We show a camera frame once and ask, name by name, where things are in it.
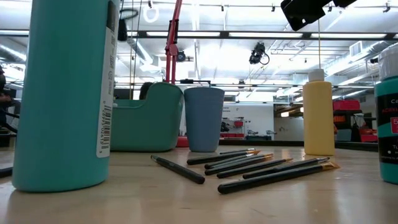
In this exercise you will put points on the yellow paint bottle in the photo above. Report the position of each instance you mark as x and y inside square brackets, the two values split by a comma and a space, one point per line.
[318, 121]

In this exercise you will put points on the small turquoise paint bottle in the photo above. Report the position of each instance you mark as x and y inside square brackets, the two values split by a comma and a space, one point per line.
[387, 93]

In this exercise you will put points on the blue plastic cup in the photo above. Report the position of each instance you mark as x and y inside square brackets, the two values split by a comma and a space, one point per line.
[203, 121]

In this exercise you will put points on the large turquoise paint bottle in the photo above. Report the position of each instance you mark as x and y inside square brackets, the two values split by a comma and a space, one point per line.
[62, 93]

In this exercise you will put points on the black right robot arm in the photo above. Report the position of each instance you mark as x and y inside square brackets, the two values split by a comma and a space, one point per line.
[345, 2]

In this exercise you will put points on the shelf with red bins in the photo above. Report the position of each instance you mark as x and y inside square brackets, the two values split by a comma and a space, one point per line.
[345, 105]

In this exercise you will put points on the distant robot workstation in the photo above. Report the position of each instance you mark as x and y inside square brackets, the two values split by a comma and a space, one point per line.
[237, 124]

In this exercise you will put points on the teal plastic bin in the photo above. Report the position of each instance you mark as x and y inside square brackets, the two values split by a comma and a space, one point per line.
[146, 124]

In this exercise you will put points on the person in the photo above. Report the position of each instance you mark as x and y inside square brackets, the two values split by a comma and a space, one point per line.
[2, 81]

